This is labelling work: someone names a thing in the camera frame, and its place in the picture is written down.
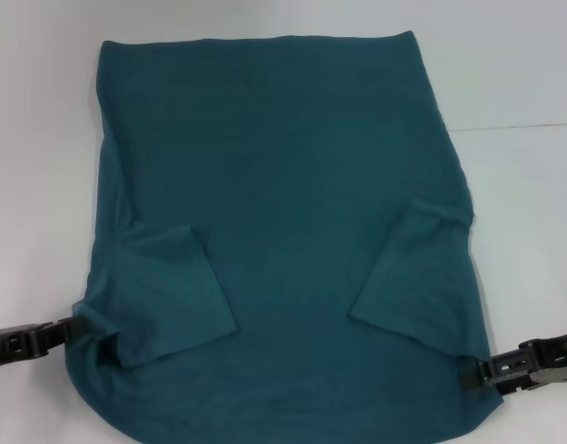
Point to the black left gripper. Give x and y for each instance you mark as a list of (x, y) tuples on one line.
[(10, 347)]

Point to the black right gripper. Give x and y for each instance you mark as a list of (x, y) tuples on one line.
[(556, 358)]

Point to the teal blue shirt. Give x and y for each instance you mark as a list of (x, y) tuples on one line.
[(287, 162)]

